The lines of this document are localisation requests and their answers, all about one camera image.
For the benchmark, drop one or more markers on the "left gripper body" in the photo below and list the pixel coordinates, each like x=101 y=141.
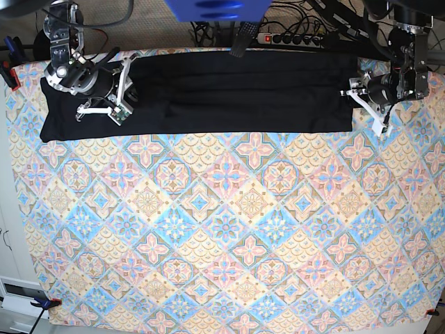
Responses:
x=382 y=89

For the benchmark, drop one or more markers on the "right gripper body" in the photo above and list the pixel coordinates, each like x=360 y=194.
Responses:
x=99 y=83

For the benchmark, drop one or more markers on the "black T-shirt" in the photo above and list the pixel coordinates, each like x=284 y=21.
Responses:
x=212 y=91

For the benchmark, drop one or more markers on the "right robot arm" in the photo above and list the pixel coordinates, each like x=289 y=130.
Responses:
x=63 y=26

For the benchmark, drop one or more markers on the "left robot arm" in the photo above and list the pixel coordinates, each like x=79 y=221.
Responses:
x=398 y=31

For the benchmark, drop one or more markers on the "blue clamp top left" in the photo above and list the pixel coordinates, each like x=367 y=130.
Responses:
x=8 y=74

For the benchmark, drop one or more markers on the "blue clamp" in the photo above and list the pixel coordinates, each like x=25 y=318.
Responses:
x=44 y=305
x=8 y=74

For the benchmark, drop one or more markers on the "patterned tablecloth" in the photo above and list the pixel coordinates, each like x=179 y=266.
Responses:
x=234 y=233

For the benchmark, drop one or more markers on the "white power strip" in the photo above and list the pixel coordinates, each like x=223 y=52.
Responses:
x=290 y=39

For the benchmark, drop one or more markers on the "white cabinet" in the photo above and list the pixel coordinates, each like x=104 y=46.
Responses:
x=16 y=261

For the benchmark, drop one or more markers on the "blue clamp bottom left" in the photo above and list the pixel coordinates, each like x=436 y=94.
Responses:
x=44 y=305

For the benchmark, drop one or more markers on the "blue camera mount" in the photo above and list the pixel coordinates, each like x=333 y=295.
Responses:
x=218 y=10

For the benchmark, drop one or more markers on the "black perforated bracket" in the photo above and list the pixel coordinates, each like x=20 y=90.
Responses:
x=243 y=39

